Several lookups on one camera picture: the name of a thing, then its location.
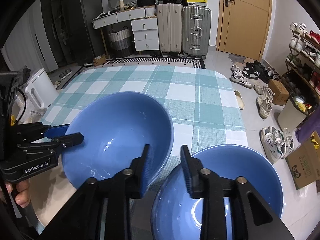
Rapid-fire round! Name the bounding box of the large blue bowl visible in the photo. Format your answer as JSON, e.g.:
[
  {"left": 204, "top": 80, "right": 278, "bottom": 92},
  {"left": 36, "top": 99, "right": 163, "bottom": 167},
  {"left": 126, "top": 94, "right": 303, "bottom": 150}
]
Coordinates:
[{"left": 61, "top": 92, "right": 174, "bottom": 189}]

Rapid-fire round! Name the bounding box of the small blue bowl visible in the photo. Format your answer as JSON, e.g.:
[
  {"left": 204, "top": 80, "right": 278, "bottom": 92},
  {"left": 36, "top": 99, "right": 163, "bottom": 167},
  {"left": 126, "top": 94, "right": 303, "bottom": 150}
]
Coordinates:
[{"left": 151, "top": 145, "right": 292, "bottom": 239}]

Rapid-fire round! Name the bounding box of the cream plate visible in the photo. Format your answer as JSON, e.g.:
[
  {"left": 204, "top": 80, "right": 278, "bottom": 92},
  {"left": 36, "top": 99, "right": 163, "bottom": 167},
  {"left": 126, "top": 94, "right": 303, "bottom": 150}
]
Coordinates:
[{"left": 30, "top": 164, "right": 76, "bottom": 226}]

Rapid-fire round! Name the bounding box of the person left hand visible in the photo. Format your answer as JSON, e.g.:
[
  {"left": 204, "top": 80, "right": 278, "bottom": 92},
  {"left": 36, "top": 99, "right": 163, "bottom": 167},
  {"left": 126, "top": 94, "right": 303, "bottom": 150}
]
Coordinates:
[{"left": 5, "top": 180, "right": 30, "bottom": 208}]

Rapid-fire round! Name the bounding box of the white electric kettle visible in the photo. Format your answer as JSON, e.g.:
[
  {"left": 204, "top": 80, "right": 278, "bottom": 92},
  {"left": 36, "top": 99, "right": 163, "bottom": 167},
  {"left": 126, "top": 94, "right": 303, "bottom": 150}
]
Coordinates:
[{"left": 25, "top": 68, "right": 59, "bottom": 110}]

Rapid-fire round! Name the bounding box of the cardboard box with print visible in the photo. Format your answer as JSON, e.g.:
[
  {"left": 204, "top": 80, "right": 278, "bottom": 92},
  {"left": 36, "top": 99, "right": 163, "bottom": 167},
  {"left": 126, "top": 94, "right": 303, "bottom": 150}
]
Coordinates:
[{"left": 285, "top": 131, "right": 320, "bottom": 190}]

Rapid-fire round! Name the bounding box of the small cardboard box floor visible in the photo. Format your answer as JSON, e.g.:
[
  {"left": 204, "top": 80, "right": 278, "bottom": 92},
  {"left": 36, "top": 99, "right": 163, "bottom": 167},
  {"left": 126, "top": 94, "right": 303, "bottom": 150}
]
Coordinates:
[{"left": 93, "top": 54, "right": 106, "bottom": 67}]

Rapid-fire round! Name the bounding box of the black refrigerator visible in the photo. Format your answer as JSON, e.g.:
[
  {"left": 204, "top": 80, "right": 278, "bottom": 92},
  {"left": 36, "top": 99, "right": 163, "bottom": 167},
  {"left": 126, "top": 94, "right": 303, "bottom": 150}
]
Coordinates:
[{"left": 62, "top": 0, "right": 105, "bottom": 65}]

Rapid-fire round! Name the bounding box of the woven laundry basket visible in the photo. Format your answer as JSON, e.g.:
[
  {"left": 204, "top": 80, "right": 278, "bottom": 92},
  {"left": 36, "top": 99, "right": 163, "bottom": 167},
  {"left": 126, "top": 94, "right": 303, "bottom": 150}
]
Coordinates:
[{"left": 108, "top": 25, "right": 135, "bottom": 59}]

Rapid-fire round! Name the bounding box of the purple bag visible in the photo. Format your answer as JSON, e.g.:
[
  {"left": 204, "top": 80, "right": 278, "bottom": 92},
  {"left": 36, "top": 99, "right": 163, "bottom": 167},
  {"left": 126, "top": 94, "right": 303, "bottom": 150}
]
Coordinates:
[{"left": 295, "top": 112, "right": 320, "bottom": 144}]

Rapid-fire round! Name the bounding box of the teal plaid tablecloth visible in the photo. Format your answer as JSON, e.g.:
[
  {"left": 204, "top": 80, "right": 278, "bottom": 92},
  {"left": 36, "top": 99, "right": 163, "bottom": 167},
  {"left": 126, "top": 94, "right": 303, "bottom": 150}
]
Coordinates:
[{"left": 41, "top": 64, "right": 250, "bottom": 240}]

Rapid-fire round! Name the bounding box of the white trash bin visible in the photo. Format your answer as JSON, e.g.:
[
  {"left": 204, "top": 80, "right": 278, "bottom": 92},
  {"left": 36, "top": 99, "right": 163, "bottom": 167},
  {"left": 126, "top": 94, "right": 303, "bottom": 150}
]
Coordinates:
[{"left": 277, "top": 97, "right": 308, "bottom": 132}]

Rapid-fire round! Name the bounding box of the brown cardboard box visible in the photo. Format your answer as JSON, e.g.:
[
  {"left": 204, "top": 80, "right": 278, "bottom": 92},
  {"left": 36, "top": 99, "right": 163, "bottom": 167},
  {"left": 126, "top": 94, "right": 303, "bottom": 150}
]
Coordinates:
[{"left": 268, "top": 80, "right": 290, "bottom": 106}]

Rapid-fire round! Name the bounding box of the white drawer desk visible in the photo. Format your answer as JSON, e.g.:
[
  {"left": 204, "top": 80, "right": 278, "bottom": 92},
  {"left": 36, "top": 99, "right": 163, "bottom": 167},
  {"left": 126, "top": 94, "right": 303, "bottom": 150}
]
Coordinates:
[{"left": 92, "top": 6, "right": 161, "bottom": 53}]

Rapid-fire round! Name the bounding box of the wooden shoe rack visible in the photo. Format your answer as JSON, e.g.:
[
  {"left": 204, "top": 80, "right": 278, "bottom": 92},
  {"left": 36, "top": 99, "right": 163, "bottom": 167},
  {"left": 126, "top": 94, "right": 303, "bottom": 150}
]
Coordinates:
[{"left": 285, "top": 22, "right": 320, "bottom": 95}]

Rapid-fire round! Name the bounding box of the beige suitcase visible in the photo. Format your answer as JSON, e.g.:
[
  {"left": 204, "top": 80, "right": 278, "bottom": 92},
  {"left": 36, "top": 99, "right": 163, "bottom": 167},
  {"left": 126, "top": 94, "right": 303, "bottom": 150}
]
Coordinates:
[{"left": 156, "top": 3, "right": 183, "bottom": 53}]

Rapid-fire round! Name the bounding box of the silver suitcase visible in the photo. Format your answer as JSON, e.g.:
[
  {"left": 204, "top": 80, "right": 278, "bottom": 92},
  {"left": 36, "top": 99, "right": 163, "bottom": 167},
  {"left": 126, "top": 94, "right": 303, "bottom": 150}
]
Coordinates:
[{"left": 182, "top": 5, "right": 212, "bottom": 60}]

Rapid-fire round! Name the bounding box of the yellow black box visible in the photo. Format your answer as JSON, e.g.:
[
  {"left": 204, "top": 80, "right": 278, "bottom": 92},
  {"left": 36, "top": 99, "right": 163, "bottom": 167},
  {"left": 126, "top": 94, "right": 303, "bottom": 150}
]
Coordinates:
[{"left": 186, "top": 0, "right": 207, "bottom": 7}]

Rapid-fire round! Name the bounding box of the wooden door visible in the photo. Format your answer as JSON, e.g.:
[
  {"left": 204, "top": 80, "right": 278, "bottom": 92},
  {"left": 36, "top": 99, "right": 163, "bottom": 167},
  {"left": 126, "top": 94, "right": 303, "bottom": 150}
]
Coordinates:
[{"left": 216, "top": 0, "right": 272, "bottom": 61}]

